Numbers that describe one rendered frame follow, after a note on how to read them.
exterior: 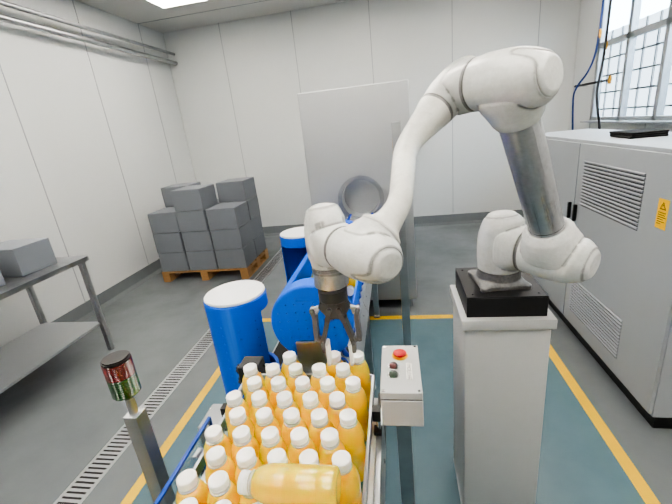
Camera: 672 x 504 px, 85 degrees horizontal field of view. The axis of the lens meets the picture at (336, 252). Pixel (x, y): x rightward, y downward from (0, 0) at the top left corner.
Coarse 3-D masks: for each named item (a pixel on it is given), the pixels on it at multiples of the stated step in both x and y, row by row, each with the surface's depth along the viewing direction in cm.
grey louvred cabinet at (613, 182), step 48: (576, 144) 258; (624, 144) 207; (576, 192) 262; (624, 192) 206; (624, 240) 209; (576, 288) 268; (624, 288) 211; (576, 336) 282; (624, 336) 213; (624, 384) 216
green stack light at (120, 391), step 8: (136, 376) 88; (112, 384) 84; (120, 384) 85; (128, 384) 86; (136, 384) 88; (112, 392) 85; (120, 392) 85; (128, 392) 86; (136, 392) 88; (120, 400) 86
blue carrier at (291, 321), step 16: (304, 272) 171; (288, 288) 123; (304, 288) 120; (288, 304) 123; (304, 304) 122; (272, 320) 126; (288, 320) 125; (304, 320) 124; (320, 320) 123; (336, 320) 122; (352, 320) 122; (288, 336) 127; (304, 336) 126; (336, 336) 124
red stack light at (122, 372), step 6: (132, 360) 87; (120, 366) 84; (126, 366) 85; (132, 366) 87; (108, 372) 83; (114, 372) 83; (120, 372) 84; (126, 372) 85; (132, 372) 87; (108, 378) 84; (114, 378) 84; (120, 378) 84; (126, 378) 85
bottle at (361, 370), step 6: (354, 366) 106; (360, 366) 106; (366, 366) 107; (354, 372) 106; (360, 372) 106; (366, 372) 107; (360, 378) 106; (366, 378) 107; (366, 384) 108; (366, 390) 108
